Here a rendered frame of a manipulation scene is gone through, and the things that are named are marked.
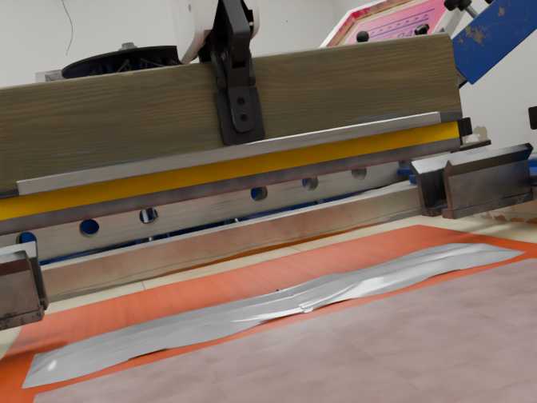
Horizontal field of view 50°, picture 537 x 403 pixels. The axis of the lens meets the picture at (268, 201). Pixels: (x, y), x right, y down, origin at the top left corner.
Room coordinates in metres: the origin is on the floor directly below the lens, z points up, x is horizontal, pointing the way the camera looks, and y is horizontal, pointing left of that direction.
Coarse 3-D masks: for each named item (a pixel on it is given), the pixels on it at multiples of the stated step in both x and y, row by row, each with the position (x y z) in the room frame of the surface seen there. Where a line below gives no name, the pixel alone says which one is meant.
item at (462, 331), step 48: (384, 240) 0.57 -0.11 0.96; (432, 240) 0.53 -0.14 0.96; (480, 240) 0.49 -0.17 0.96; (432, 288) 0.38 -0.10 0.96; (480, 288) 0.36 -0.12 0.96; (528, 288) 0.34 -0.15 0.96; (384, 336) 0.31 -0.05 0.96; (432, 336) 0.29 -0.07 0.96; (480, 336) 0.28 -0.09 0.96; (528, 336) 0.27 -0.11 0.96; (432, 384) 0.24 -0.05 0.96; (480, 384) 0.23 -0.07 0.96; (528, 384) 0.22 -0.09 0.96
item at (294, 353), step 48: (192, 288) 0.52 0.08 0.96; (240, 288) 0.48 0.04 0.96; (48, 336) 0.45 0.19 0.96; (240, 336) 0.35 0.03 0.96; (288, 336) 0.34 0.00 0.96; (336, 336) 0.32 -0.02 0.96; (0, 384) 0.35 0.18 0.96; (48, 384) 0.33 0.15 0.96; (96, 384) 0.32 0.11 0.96; (144, 384) 0.30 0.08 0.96; (192, 384) 0.29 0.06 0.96; (240, 384) 0.28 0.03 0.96; (288, 384) 0.27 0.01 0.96; (336, 384) 0.26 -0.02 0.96; (384, 384) 0.25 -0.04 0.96
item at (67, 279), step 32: (384, 192) 0.69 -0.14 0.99; (416, 192) 0.69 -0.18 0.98; (256, 224) 0.63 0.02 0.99; (288, 224) 0.64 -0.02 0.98; (320, 224) 0.65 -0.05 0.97; (352, 224) 0.66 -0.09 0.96; (96, 256) 0.60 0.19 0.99; (128, 256) 0.60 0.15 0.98; (160, 256) 0.61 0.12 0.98; (192, 256) 0.61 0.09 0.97; (224, 256) 0.62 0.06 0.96; (64, 288) 0.58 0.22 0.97; (96, 288) 0.59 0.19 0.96
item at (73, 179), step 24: (384, 120) 0.45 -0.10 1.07; (408, 120) 0.46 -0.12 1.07; (432, 120) 0.46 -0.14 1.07; (240, 144) 0.42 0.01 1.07; (264, 144) 0.43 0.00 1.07; (288, 144) 0.43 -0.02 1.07; (312, 144) 0.44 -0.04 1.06; (96, 168) 0.40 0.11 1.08; (120, 168) 0.40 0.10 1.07; (144, 168) 0.40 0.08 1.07; (168, 168) 0.41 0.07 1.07; (24, 192) 0.38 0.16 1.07
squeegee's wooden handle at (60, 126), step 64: (192, 64) 0.43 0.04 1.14; (256, 64) 0.44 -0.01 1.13; (320, 64) 0.46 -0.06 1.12; (384, 64) 0.47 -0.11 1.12; (448, 64) 0.49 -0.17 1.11; (0, 128) 0.39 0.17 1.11; (64, 128) 0.40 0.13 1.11; (128, 128) 0.42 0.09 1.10; (192, 128) 0.43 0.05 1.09; (320, 128) 0.45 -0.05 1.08; (0, 192) 0.39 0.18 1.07
